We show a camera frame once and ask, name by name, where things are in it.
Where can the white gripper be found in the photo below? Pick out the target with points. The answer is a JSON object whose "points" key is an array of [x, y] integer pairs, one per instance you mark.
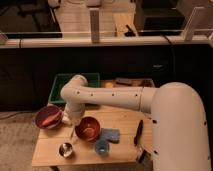
{"points": [[73, 113]]}

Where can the silver fork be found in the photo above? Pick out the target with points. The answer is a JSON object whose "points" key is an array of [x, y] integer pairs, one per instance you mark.
{"points": [[72, 132]]}

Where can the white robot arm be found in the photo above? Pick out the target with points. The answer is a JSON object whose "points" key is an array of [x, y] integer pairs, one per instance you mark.
{"points": [[180, 138]]}

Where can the small steel cup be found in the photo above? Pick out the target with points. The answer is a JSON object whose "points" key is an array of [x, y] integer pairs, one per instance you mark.
{"points": [[66, 150]]}

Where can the orange wooden bowl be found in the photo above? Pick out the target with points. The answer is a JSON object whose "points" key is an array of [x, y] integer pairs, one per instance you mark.
{"points": [[89, 129]]}

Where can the red sausage toy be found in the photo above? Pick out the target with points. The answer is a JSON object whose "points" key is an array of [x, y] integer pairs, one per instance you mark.
{"points": [[50, 119]]}

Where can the dark red bowl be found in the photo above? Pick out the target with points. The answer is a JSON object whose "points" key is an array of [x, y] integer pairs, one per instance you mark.
{"points": [[43, 113]]}

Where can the green plastic tray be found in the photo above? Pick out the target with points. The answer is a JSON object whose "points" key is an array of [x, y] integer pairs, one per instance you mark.
{"points": [[62, 78]]}

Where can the orange fruit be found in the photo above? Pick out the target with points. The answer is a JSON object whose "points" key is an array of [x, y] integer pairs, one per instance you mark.
{"points": [[108, 85]]}

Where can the dark brown object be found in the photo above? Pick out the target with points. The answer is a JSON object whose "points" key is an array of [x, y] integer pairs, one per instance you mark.
{"points": [[134, 82]]}

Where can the black tool on bench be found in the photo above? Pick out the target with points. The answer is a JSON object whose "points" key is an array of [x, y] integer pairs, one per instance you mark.
{"points": [[129, 32]]}

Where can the grey upright post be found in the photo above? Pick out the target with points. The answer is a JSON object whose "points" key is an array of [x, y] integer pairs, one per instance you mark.
{"points": [[94, 22]]}

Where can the white horizontal rail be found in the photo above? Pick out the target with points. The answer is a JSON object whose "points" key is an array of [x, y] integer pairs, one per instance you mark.
{"points": [[105, 41]]}

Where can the white slanted bracket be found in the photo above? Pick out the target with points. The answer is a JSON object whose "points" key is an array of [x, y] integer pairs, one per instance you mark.
{"points": [[192, 23]]}

